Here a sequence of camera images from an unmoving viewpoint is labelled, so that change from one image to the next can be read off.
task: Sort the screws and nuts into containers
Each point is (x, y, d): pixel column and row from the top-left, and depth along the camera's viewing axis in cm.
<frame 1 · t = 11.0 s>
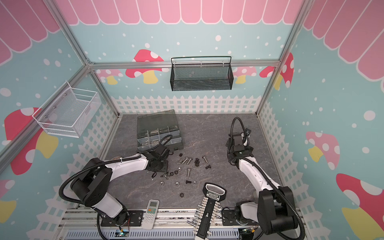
left hand: (162, 170, 91), fingers open
right hand: (238, 142, 87), fingers open
grey plastic organizer box: (154, 128, 111), point 3 cm above the table
silver bolt right: (205, 159, 96), on the table
silver bolt centre: (188, 171, 91), on the table
black bolt lower: (189, 182, 87), on the table
black bolt right: (208, 167, 94), on the table
silver bolt pair: (189, 161, 96), on the table
silver nut left: (162, 183, 87), on the table
silver nut centre: (177, 183, 87), on the table
black nut top: (180, 154, 99), on the table

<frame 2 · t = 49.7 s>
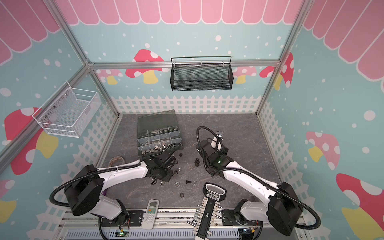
left hand: (167, 178, 86), fingers closed
right hand: (211, 143, 82), fingers open
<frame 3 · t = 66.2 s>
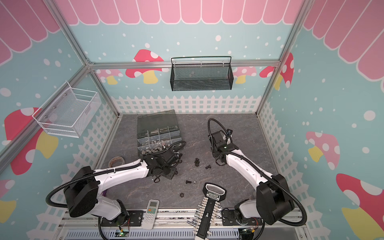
left hand: (170, 173, 85), fingers closed
right hand: (220, 146, 87), fingers open
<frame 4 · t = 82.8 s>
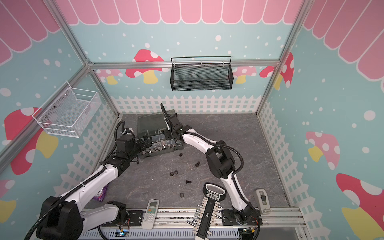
left hand: (145, 142, 86), fingers open
right hand: (166, 131, 94), fingers closed
grey stapler device: (262, 199, 77), point 5 cm above the table
black nut pair left: (171, 173, 91), on the table
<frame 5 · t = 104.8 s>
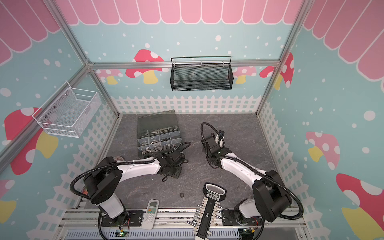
left hand: (175, 174, 89), fingers open
right hand: (212, 146, 88), fingers open
